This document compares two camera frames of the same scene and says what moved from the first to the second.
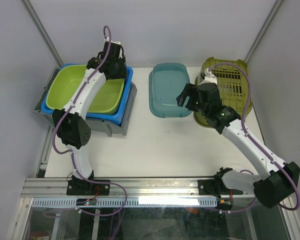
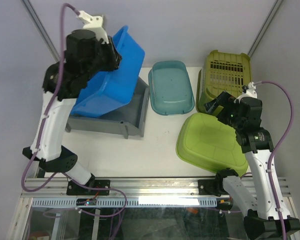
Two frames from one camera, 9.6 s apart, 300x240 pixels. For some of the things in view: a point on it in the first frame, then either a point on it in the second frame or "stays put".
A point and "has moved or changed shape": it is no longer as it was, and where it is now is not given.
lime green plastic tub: x=66 y=79 -> x=205 y=140
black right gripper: x=190 y=90 -> x=221 y=100
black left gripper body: x=120 y=71 -> x=107 y=60
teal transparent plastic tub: x=167 y=82 stays put
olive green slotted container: x=233 y=80 has moved or changed shape
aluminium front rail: x=51 y=188 stays put
